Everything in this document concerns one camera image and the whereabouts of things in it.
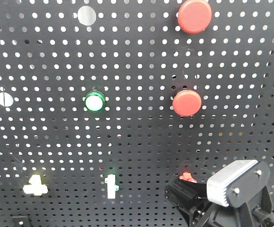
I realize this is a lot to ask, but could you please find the lower red push button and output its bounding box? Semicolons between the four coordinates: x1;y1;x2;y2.
172;90;202;116

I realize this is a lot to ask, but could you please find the black perforated pegboard panel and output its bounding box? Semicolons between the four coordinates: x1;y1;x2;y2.
0;0;274;227

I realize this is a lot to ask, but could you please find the green-white rotary selector switch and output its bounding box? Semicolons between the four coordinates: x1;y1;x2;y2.
104;174;119;199

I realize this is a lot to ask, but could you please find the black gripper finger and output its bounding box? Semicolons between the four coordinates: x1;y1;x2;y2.
164;181;210;207

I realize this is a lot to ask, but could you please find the yellow rotary selector switch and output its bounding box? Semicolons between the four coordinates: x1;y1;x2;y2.
23;175;48;196

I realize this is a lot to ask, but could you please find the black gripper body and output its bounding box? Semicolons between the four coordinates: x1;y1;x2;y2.
188;161;274;227

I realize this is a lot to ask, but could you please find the large upper red push button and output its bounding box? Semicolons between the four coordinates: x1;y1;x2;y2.
178;0;212;34

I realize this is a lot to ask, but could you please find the red rotary selector switch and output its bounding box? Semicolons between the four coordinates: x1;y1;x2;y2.
179;172;197;183

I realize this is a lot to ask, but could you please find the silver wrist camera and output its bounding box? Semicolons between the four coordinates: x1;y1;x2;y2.
206;159;259;208

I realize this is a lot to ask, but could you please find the green illuminated push button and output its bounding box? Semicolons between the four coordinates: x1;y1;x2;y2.
84;91;105;113

